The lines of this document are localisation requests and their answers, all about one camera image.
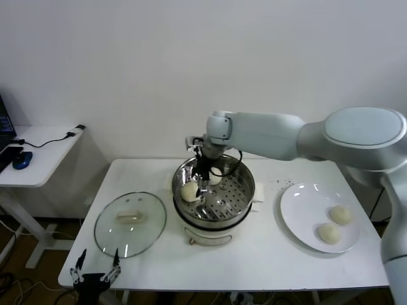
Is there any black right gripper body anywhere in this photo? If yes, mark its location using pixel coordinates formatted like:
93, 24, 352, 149
194, 151, 214, 182

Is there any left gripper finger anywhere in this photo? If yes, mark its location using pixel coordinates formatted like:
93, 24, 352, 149
70, 248, 87, 283
100, 248, 122, 282

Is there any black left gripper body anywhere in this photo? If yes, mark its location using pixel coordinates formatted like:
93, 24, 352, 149
73, 272, 112, 305

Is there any glass lid with cream handle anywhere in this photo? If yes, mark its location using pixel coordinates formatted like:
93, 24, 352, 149
93, 191, 167, 259

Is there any steel steamer basket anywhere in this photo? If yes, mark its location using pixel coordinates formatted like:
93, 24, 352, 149
162, 153, 266, 230

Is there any white oval plate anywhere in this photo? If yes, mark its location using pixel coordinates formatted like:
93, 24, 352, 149
279, 182, 362, 254

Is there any white side table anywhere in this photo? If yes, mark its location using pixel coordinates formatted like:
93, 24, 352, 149
0, 126, 85, 271

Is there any white power strip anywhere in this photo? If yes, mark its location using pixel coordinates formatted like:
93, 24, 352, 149
229, 292, 255, 305

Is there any blue computer mouse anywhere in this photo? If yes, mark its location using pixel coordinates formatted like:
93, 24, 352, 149
11, 151, 33, 171

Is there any black flat device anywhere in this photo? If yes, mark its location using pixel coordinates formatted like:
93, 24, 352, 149
0, 146, 24, 174

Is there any white side cabinet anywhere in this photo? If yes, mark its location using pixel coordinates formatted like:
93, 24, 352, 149
348, 165, 394, 242

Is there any black laptop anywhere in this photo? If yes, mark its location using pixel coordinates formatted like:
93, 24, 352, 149
0, 93, 17, 150

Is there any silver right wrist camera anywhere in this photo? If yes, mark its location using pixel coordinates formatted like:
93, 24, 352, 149
185, 135, 205, 153

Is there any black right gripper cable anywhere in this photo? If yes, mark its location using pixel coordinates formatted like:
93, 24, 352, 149
219, 148, 244, 179

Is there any black floor cable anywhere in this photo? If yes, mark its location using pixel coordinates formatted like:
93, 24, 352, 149
0, 272, 36, 305

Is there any black cable with white adapter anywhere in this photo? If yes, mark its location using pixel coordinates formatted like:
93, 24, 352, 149
12, 125, 86, 149

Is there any black hanging cable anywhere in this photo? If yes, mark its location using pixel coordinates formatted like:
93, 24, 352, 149
368, 186, 392, 223

